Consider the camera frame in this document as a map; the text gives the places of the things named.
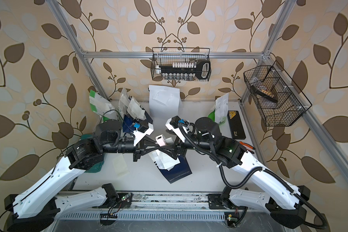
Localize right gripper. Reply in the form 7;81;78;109
159;132;215;159

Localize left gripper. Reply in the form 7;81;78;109
100;136;160;161

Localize pink mini stapler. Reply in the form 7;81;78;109
155;135;167;147

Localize receipt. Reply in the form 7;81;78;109
149;150;180;171
127;97;146;120
112;154;129;177

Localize navy bag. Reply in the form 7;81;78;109
159;156;192;184
127;97;153;128

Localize navy bag front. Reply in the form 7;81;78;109
127;97;153;128

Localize large white paper bag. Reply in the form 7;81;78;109
149;85;181;119

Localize blue white Cheerful bag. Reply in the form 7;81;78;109
119;88;134;120

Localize green white bag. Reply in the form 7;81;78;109
208;93;229;125
89;90;118;121

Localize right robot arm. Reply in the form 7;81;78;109
156;132;313;229

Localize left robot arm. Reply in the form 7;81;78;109
0;136;159;232

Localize green tool case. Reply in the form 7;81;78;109
86;161;104;174

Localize black box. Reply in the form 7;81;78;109
227;111;246;140

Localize black socket set holder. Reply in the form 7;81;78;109
151;60;212;80

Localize dark tool in basket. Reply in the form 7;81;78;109
251;85;278;103

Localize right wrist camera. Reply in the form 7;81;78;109
165;116;190;143

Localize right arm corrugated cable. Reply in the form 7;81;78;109
178;121;328;230

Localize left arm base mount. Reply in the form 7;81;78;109
92;183;132;226

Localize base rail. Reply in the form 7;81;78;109
40;190;296;232

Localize orange handled pliers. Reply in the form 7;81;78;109
239;141;255;154

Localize back wire basket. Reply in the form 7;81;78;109
151;46;212;82

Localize wire basket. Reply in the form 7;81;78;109
243;61;312;127
151;46;212;82

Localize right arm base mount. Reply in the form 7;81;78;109
207;187;248;229

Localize right wire basket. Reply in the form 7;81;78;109
243;61;312;127

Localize aluminium frame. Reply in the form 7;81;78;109
45;0;348;201

